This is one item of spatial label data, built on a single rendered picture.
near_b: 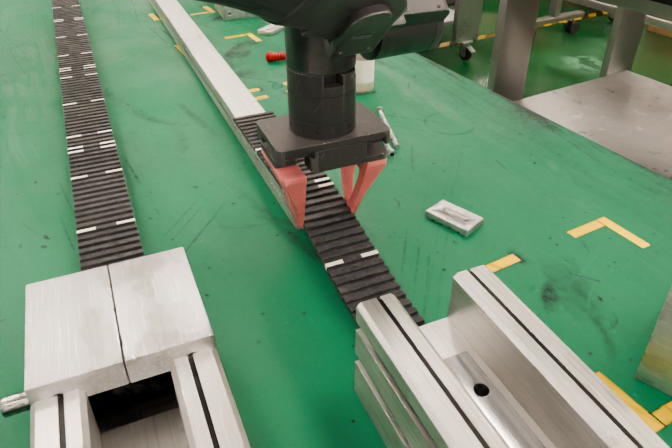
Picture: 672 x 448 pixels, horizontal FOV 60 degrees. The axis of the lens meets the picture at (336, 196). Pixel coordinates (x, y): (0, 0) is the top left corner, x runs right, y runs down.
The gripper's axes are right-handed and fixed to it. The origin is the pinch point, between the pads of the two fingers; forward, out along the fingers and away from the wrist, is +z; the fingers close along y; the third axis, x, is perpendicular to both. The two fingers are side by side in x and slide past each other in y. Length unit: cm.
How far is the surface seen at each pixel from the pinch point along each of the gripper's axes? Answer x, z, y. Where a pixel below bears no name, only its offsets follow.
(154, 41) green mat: 68, 3, -6
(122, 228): 3.9, -0.6, -17.9
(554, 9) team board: 232, 66, 239
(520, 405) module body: -25.9, -1.5, 2.4
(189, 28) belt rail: 63, 0, -1
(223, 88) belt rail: 33.5, 0.0, -1.6
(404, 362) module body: -23.3, -5.6, -4.4
